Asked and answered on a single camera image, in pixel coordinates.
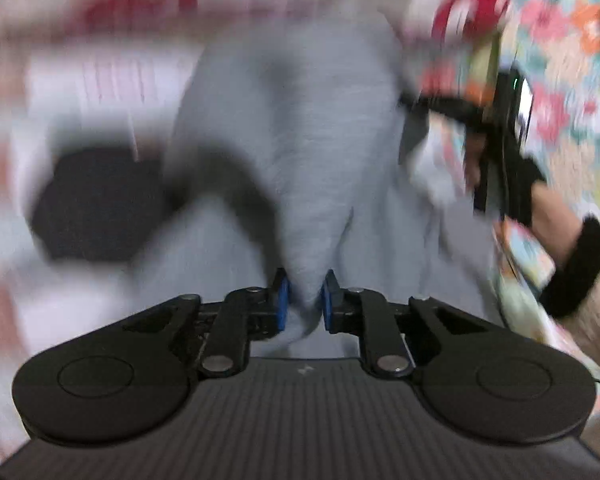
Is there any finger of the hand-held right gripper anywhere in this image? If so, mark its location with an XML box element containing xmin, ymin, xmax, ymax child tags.
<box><xmin>399</xmin><ymin>94</ymin><xmax>487</xmax><ymax>133</ymax></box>

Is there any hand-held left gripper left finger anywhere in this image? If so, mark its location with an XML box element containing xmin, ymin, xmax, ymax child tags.
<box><xmin>122</xmin><ymin>267</ymin><xmax>292</xmax><ymax>380</ymax></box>

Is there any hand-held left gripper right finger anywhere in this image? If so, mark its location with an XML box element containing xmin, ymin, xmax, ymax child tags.
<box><xmin>321</xmin><ymin>269</ymin><xmax>488</xmax><ymax>380</ymax></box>

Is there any grey knit sweater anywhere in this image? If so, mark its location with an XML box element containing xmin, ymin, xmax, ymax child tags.
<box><xmin>130</xmin><ymin>5</ymin><xmax>501</xmax><ymax>361</ymax></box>

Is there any person's right forearm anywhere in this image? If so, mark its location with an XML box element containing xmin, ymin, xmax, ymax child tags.
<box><xmin>539</xmin><ymin>215</ymin><xmax>600</xmax><ymax>363</ymax></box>

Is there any person's right hand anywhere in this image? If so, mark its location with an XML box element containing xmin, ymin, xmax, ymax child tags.
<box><xmin>530</xmin><ymin>185</ymin><xmax>587</xmax><ymax>267</ymax></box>

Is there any floral print cloth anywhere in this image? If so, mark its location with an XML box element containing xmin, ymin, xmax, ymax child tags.
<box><xmin>415</xmin><ymin>0</ymin><xmax>600</xmax><ymax>311</ymax></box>

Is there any black cloth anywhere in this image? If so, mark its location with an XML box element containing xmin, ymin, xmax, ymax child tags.
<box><xmin>29</xmin><ymin>140</ymin><xmax>281</xmax><ymax>281</ymax></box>

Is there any bear print quilt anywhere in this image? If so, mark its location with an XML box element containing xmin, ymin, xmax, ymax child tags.
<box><xmin>0</xmin><ymin>0</ymin><xmax>511</xmax><ymax>48</ymax></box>

